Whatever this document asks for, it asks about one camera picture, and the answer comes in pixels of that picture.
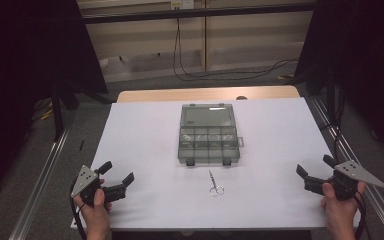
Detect black horizontal bar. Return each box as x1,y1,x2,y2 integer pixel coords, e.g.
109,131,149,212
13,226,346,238
79,2,318,25

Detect aluminium floor rail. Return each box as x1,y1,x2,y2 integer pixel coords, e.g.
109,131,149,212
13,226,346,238
7,128,71,240
309,96,384,240

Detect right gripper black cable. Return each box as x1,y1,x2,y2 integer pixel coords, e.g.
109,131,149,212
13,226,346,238
353,194,368,240

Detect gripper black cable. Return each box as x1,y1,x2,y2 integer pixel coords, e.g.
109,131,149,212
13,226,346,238
68,181,88,240
353,194,368,240

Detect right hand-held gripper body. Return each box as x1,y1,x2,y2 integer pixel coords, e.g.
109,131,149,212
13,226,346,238
303,159,384,202

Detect small silver scissors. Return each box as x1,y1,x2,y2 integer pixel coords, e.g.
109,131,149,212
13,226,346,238
208,169,225,197

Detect yellow cable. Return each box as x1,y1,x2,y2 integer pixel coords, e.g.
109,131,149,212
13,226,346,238
30,99,55,122

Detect white table mat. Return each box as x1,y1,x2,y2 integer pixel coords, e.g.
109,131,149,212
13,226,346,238
70,97,362,232

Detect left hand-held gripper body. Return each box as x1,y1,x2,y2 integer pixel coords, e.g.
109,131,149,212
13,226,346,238
70,164,128,207

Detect black curtain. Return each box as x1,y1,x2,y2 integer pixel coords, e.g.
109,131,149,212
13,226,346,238
0,0,110,204
293,0,384,166

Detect person's right hand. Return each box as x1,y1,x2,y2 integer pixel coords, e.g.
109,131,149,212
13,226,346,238
320,179,367,232

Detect clear grey compartment box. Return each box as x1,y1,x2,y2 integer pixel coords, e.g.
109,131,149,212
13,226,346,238
177,103,245,167

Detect black floor cable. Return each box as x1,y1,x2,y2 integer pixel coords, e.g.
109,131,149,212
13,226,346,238
177,17,300,78
172,17,300,83

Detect black stand leg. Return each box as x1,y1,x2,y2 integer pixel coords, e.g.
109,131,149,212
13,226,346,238
51,79,81,142

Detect person's left hand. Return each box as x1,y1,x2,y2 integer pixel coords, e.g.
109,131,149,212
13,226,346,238
73,179,113,232

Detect white wall socket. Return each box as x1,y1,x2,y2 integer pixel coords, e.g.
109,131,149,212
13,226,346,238
170,0,195,10

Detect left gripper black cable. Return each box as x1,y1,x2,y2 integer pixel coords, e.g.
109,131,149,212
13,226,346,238
68,181,88,240

